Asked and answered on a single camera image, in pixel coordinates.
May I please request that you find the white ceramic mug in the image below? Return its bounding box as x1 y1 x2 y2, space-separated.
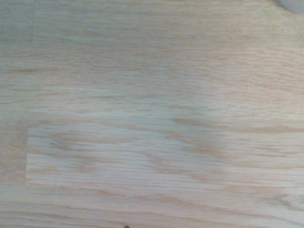
272 0 304 14

